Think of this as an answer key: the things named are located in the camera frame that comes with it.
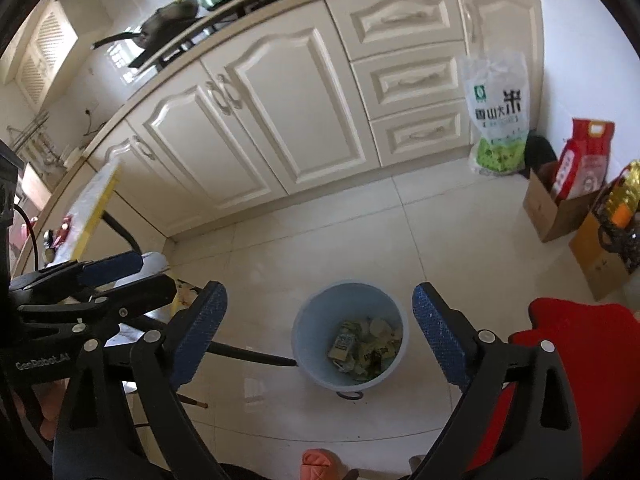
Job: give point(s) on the red rice bag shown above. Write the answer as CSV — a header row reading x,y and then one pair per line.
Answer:
x,y
580,165

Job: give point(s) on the round white marble table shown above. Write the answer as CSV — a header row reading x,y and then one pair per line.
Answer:
x,y
95,195

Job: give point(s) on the small drink carton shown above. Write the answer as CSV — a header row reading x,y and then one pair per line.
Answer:
x,y
342,342

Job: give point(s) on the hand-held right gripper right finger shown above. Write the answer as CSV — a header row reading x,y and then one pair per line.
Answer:
x,y
440,335

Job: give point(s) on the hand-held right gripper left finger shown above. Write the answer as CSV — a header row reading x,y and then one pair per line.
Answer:
x,y
197,335

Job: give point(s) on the black wok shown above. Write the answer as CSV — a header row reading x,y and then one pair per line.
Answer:
x,y
165,22

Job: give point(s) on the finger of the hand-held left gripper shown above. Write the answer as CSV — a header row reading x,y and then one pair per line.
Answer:
x,y
110,266
145,292

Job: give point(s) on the black gas stove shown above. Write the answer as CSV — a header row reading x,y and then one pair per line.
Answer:
x,y
260,1

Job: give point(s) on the pile of snack wrappers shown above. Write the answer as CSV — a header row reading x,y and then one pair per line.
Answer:
x,y
64,227

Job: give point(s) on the cream drawer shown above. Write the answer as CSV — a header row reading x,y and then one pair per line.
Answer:
x,y
412,85
400,17
422,132

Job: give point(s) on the wooden cutting board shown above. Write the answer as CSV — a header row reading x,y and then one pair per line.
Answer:
x,y
37,185

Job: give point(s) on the pink slipper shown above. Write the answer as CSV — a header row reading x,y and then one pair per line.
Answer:
x,y
317,465

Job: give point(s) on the person's left hand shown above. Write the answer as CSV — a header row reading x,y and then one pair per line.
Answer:
x,y
50,410

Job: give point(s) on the white and green rice bag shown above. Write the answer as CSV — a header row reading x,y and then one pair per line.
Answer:
x,y
500,110

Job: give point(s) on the yellow oil bottle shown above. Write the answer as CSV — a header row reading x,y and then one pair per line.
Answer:
x,y
625,195

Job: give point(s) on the metal utensil rack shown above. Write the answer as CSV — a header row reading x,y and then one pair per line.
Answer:
x,y
35,142

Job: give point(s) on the cardboard box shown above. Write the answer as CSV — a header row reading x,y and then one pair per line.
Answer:
x,y
550,215
597,257

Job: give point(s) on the cream base cabinet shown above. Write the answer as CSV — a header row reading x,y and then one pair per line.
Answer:
x,y
300,100

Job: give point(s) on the black plastic bag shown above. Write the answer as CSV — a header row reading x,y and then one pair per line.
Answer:
x,y
540,155

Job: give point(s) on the pale blue waste bin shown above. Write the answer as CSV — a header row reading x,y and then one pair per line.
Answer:
x,y
310,355

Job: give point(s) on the lattice door wall cabinet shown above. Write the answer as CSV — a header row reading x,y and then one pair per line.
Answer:
x,y
45,45

